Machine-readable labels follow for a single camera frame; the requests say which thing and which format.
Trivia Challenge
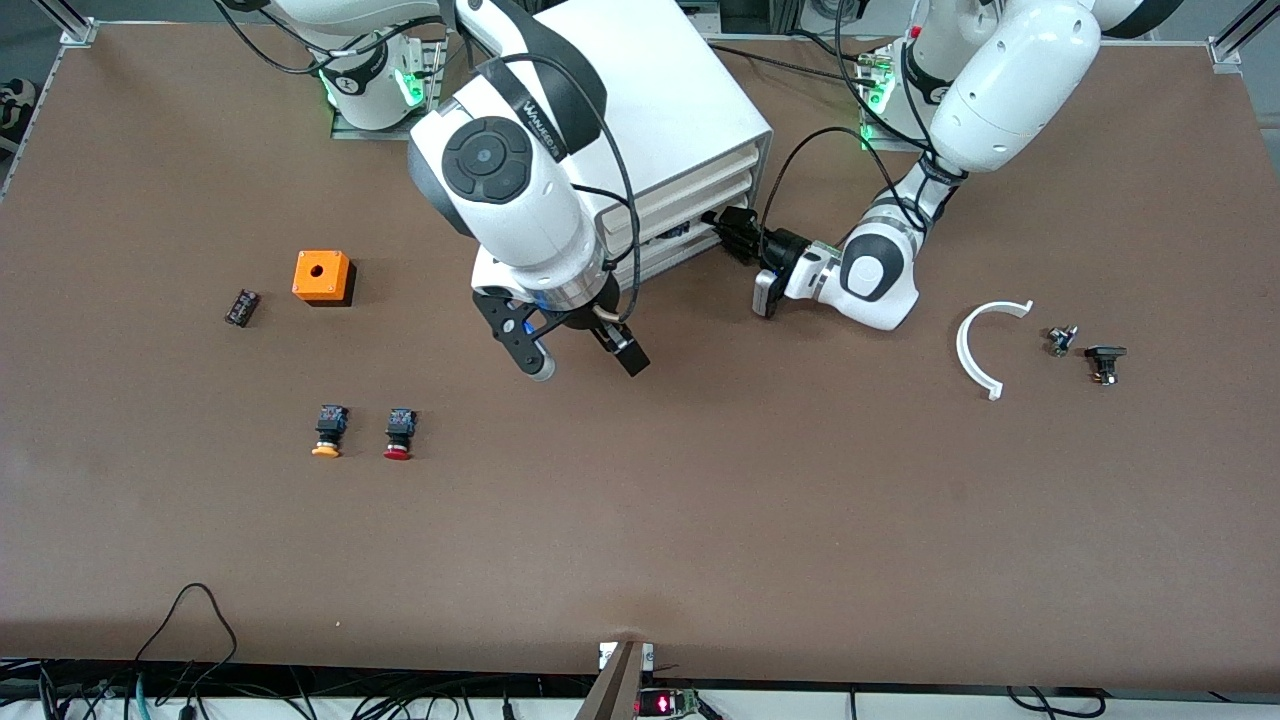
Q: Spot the cream cabinet drawer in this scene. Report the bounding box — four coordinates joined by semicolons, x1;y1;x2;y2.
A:
625;168;756;246
628;215;726;281
605;143;761;233

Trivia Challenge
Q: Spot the white drawer cabinet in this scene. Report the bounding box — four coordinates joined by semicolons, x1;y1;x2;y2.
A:
530;0;774;298

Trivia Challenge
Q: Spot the red mushroom push button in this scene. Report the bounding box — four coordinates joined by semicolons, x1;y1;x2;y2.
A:
383;406;419;462

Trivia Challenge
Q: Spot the yellow mushroom push button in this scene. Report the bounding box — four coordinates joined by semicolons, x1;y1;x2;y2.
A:
310;403;351;460

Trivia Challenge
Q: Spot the white curved plastic part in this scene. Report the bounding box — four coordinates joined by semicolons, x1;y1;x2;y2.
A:
955;299;1035;402

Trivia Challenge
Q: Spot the device with red display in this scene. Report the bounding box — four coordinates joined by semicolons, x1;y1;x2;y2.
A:
636;687;703;720

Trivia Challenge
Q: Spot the black white shoe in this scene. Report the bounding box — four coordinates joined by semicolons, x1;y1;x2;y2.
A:
0;78;37;156

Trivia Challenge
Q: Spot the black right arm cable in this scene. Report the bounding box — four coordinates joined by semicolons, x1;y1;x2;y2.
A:
478;52;643;326

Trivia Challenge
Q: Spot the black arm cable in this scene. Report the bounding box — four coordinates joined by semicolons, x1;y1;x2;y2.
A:
478;52;643;326
758;125;936;236

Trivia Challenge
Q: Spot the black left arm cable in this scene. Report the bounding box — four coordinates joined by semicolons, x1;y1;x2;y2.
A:
758;125;936;236

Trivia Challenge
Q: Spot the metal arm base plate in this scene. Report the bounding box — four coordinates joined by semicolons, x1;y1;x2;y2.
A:
858;45;941;154
330;40;446;141

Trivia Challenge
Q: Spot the orange button enclosure box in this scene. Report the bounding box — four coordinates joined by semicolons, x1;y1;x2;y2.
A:
291;249;357;308

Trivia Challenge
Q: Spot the black cable on table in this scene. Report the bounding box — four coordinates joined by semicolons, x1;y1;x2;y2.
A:
705;42;881;86

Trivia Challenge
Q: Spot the small black switch part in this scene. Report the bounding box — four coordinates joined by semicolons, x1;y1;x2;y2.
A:
1084;345;1129;387

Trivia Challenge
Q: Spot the black looped cable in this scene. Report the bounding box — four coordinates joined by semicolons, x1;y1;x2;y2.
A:
133;583;239;691

